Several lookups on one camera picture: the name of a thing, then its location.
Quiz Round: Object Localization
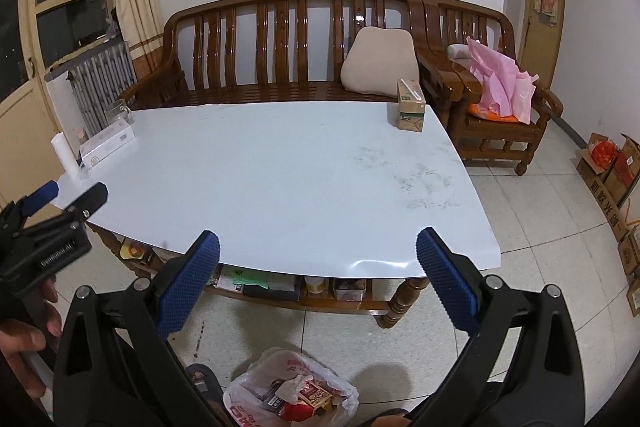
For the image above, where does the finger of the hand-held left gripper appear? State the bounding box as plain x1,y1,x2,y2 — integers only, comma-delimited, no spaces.
47,183,110,233
17,181,61,220

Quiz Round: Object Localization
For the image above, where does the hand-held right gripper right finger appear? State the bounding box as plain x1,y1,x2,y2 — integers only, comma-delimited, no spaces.
416,227,586,427

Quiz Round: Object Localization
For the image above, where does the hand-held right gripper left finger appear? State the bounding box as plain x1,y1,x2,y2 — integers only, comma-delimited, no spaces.
52,229,222,427

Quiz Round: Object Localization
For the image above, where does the white red-printed plastic bag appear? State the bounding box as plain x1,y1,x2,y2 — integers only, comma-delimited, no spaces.
222,347,361,427

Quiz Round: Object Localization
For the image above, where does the black packet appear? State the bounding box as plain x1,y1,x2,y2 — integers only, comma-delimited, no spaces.
262,382,286,408

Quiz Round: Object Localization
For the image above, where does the white tissue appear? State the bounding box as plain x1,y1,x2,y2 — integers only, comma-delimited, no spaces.
277,374,313,405

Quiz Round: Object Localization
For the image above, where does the brown nut snack box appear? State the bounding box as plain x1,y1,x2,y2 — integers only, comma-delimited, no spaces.
297,379,333,413

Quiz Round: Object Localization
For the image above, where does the red paper cup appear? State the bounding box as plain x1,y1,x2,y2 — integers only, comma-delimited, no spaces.
287,402,321,424

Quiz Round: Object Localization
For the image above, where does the person's left hand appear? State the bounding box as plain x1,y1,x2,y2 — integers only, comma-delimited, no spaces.
0,279,63,403

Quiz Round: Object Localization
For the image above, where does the white paper roll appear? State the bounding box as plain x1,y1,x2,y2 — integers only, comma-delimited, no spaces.
51,132,83,182

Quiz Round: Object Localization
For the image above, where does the green wipes pack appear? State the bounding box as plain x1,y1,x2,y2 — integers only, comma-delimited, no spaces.
218,266,273,294

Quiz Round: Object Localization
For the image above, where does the long white box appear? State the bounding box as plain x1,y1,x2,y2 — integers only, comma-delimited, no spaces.
79,123,137,171

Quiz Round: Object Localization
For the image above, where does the yellow and red packet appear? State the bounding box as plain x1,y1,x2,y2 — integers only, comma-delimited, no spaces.
120,241,152,264

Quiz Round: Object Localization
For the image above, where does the yellow framed balcony door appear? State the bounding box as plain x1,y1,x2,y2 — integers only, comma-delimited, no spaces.
0,0,126,208

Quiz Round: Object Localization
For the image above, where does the glass mug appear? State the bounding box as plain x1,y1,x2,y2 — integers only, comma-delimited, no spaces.
103,99,136,125

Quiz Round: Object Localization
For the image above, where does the person's left foot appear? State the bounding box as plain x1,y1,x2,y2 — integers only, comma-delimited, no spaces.
187,362,223,408

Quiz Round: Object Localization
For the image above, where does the person's foot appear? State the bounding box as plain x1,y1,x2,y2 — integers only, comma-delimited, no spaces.
187,362,223,408
360,408,416,427

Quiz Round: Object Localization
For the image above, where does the clear plastic container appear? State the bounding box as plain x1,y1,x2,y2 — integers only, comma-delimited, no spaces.
331,278,369,304

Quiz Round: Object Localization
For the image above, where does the grey radiator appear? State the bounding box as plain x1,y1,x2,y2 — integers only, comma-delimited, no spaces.
67,41,138,135

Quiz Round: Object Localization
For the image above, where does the person's right foot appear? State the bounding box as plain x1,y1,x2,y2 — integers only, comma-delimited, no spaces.
360,408,416,427

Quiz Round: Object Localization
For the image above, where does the brown wooden armchair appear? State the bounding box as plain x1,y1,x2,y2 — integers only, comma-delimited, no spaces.
419,0,564,176

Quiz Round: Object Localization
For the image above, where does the orange cloth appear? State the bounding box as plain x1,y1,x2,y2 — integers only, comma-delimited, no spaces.
467,103,523,124

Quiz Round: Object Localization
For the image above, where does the beige and green carton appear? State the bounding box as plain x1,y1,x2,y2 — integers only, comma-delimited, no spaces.
396,78,427,132

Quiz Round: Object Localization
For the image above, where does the row of cardboard boxes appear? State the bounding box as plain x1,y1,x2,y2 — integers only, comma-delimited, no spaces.
575,132,640,318

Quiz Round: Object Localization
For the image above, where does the brown wooden sofa bench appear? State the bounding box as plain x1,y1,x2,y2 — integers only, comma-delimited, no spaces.
120,0,426,110

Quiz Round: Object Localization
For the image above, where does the red plastic bag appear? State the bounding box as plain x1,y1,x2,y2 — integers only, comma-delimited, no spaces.
590,141,618,168

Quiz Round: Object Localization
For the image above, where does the pink plastic bag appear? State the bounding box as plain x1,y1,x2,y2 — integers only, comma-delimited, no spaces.
465,36,538,125

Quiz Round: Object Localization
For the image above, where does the beige cushion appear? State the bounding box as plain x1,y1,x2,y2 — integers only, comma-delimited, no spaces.
340,27,421,96

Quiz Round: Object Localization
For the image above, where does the yellow room door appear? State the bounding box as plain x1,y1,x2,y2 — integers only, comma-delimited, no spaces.
517,0,566,90

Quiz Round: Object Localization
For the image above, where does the hanging door ornament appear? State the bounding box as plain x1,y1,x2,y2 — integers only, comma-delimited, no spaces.
534,0,560,26

